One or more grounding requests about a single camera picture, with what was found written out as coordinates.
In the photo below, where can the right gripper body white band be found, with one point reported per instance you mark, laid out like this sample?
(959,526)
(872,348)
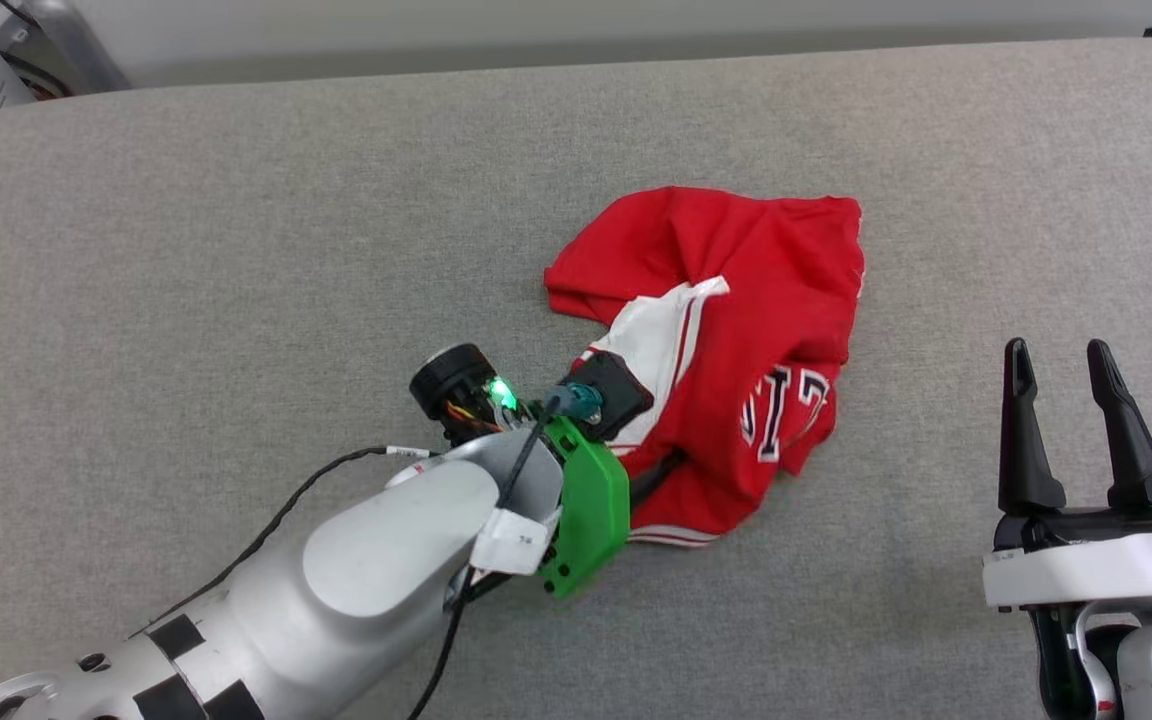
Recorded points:
(1086,570)

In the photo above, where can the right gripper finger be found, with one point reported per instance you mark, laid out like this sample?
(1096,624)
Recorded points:
(1028,460)
(1131,450)

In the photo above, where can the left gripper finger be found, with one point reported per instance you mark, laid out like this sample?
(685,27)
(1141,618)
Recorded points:
(658,477)

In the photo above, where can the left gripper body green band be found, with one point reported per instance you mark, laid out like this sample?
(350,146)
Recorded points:
(591,520)

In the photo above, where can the red white sports jersey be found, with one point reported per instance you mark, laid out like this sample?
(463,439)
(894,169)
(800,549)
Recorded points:
(756,260)

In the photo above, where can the white partition panel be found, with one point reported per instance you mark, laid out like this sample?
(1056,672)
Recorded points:
(636,30)

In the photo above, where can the grey partition leg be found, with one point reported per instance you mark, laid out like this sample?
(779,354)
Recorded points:
(86,50)

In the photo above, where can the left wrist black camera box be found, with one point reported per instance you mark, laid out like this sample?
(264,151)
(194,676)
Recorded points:
(614,395)

